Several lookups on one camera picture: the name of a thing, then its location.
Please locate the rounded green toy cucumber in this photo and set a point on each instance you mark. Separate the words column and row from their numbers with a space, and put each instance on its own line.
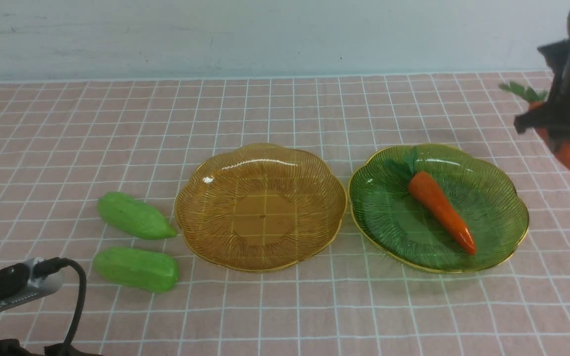
column 136, row 268

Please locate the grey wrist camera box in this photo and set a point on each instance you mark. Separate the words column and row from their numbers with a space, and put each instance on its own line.
column 40, row 285

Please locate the amber ribbed glass plate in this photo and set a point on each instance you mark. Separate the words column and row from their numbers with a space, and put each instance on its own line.
column 261, row 208

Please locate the pink checkered tablecloth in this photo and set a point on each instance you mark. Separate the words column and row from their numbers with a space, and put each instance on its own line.
column 62, row 145

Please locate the pointed green toy cucumber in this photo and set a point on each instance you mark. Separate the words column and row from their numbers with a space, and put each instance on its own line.
column 134, row 217

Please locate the green ribbed glass plate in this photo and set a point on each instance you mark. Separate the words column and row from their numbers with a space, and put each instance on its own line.
column 483, row 195

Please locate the orange toy carrot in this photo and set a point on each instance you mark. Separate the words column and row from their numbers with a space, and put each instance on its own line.
column 535, row 99
column 423, row 188

